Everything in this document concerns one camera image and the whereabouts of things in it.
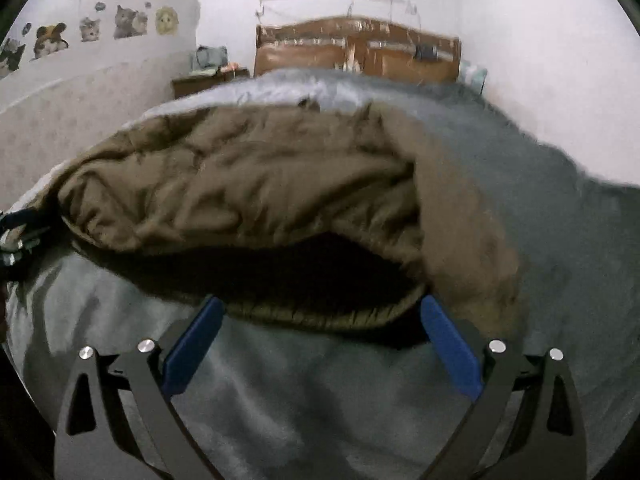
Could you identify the teal striped pillow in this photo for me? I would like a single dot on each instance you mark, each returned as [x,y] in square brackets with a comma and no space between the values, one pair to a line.
[472,76]

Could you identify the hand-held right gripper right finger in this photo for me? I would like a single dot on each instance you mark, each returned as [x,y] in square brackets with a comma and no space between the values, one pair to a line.
[450,347]

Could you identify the wooden bed headboard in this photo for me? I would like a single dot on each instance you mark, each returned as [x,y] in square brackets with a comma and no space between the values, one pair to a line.
[300,52]

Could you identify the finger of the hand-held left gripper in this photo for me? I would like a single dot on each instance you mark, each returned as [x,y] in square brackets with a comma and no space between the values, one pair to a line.
[22,230]

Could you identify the wooden nightstand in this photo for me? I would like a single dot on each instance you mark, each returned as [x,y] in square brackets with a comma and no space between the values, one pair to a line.
[195,85]

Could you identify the grey bed blanket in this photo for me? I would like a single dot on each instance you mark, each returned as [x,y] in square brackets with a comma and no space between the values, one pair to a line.
[310,410]

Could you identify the small kitten wall sticker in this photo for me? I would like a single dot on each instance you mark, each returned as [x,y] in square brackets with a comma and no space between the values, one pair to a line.
[90,29]

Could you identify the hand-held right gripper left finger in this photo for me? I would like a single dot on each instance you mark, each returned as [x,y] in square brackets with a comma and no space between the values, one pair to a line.
[192,347]

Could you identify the brown dog wall sticker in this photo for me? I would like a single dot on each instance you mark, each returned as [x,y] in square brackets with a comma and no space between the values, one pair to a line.
[50,40]

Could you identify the grey cat wall sticker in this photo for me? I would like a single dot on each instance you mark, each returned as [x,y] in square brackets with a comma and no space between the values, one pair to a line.
[127,22]

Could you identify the dark cat wall sticker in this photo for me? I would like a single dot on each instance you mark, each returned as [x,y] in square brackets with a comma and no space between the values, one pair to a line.
[11,57]

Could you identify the lion wall sticker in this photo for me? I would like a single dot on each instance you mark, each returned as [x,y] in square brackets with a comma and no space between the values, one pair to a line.
[166,21]

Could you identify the dark object on headboard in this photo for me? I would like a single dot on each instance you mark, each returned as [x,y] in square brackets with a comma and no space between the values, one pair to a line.
[425,51]

